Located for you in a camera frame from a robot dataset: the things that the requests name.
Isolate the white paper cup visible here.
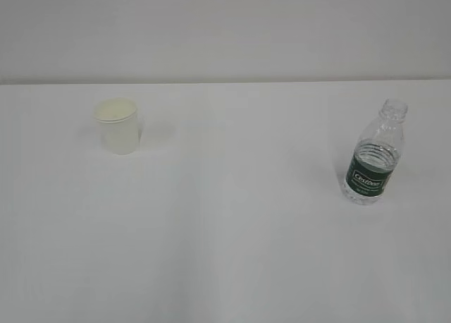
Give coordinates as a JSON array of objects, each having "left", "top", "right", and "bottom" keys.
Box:
[{"left": 94, "top": 98, "right": 140, "bottom": 155}]

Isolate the clear green-label water bottle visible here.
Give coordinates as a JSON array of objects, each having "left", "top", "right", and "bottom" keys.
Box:
[{"left": 342, "top": 99, "right": 408, "bottom": 205}]

